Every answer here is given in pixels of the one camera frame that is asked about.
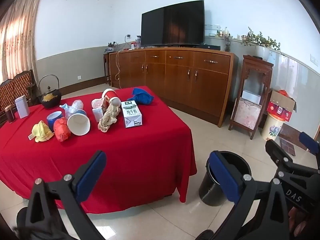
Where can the black remote control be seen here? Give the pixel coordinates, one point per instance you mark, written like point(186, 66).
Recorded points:
point(257, 57)

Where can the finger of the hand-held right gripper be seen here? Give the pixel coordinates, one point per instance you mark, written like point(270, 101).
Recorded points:
point(308, 142)
point(275, 152)

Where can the table with red cloth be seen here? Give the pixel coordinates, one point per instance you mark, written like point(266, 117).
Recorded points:
point(137, 155)

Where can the white tin box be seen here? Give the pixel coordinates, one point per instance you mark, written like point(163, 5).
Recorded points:
point(22, 107)

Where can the carved wooden stand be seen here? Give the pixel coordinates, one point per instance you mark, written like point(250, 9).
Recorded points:
point(255, 65)

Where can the wooden sideboard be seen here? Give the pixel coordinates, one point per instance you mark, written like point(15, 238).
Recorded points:
point(175, 80)

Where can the floral white bin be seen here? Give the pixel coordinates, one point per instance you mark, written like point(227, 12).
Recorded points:
point(271, 127)

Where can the small white carton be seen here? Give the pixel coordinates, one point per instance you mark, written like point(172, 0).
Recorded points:
point(97, 115)

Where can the person's right hand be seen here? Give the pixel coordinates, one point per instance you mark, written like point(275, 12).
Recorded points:
point(297, 217)

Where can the black set-top box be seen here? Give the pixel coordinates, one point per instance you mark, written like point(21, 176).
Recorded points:
point(210, 47)

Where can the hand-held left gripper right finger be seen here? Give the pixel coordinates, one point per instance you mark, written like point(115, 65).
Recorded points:
point(222, 177)

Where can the wooden bench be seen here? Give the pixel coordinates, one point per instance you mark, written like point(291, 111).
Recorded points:
point(15, 87)

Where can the black cast iron teapot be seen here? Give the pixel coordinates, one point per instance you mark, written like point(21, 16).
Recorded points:
point(51, 100)

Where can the person's black shoe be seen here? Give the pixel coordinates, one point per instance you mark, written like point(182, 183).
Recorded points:
point(205, 235)

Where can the yellow cloth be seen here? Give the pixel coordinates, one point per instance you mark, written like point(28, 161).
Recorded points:
point(42, 131)

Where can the black trash bin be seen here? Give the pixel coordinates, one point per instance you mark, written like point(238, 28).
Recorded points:
point(210, 192)

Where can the blue paper cup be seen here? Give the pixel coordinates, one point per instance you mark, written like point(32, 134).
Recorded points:
point(53, 121)

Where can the orange plastic bag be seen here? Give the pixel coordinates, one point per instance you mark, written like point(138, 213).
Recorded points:
point(61, 131)

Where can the red paper bucket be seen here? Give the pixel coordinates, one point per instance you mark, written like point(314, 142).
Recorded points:
point(108, 97)

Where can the red cardboard box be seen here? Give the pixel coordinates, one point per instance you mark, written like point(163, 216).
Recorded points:
point(280, 110)

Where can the white paper bowl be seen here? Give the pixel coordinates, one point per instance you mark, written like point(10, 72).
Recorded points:
point(78, 125)

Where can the potted green plant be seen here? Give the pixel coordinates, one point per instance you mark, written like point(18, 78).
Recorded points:
point(263, 52)

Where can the clear glass jar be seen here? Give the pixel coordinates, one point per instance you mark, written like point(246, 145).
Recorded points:
point(138, 42)

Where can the dark red canister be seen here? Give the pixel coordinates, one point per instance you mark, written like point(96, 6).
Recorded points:
point(10, 115)

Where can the blue cloth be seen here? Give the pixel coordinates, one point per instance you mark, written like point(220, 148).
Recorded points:
point(142, 97)

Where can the glass vase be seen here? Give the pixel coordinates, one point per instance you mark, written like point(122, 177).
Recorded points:
point(228, 46)

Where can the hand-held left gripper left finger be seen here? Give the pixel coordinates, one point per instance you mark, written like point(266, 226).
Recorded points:
point(92, 175)

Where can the pink floral panel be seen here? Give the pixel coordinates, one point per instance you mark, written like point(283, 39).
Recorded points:
point(246, 115)

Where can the black television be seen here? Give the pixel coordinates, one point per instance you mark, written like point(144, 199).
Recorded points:
point(172, 25)

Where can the wall switch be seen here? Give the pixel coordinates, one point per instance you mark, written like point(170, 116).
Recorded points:
point(314, 58)

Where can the small potted plant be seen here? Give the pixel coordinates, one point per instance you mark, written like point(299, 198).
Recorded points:
point(110, 48)

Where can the group of small bottles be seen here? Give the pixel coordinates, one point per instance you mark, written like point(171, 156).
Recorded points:
point(225, 31)

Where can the clear plastic bag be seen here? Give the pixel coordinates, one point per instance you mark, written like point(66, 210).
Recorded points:
point(76, 106)

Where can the beige curtain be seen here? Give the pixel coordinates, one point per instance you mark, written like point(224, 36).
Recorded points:
point(17, 37)

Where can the red plastic bag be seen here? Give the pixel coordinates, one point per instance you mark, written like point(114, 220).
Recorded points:
point(283, 93)

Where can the white tissue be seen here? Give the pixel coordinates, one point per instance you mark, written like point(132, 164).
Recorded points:
point(97, 103)

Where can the white milk carton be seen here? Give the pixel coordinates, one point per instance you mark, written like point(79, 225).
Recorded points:
point(131, 115)

